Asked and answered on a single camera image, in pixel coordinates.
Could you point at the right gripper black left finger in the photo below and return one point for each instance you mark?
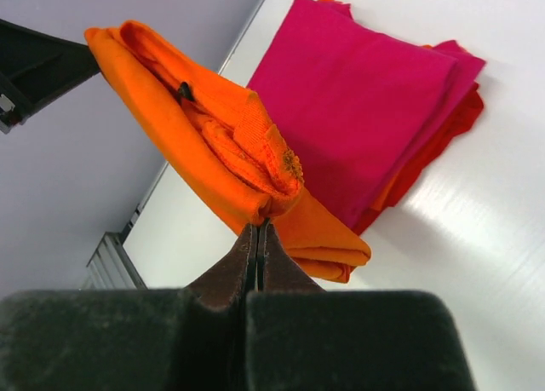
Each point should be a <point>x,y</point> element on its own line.
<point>227,281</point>

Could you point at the red t-shirt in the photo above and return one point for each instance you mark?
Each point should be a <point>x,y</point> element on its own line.
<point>460,121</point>

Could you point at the pink t-shirt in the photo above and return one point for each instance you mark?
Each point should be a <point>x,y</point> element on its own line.
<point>354,104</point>

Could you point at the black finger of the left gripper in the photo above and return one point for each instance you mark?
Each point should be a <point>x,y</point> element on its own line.
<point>37,69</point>

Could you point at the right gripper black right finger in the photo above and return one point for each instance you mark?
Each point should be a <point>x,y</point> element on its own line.
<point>276,271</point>

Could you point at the orange t-shirt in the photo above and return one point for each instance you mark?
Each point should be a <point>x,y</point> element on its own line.
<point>219,138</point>

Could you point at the aluminium frame rail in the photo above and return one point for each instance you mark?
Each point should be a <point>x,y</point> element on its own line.
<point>109,267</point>

